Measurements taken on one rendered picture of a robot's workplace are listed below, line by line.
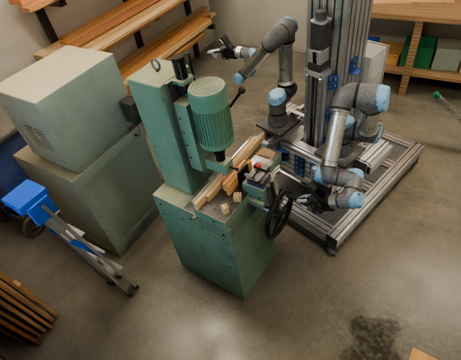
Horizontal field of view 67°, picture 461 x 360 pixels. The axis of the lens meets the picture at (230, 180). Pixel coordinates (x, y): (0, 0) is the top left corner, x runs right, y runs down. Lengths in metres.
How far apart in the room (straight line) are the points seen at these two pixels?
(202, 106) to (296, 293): 1.52
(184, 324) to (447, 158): 2.63
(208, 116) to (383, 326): 1.70
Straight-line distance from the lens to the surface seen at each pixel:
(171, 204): 2.05
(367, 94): 1.68
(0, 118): 3.20
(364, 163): 2.28
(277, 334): 2.42
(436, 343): 2.57
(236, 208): 1.80
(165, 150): 1.90
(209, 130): 1.60
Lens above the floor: 2.27
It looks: 45 degrees down
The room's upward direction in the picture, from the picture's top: 10 degrees counter-clockwise
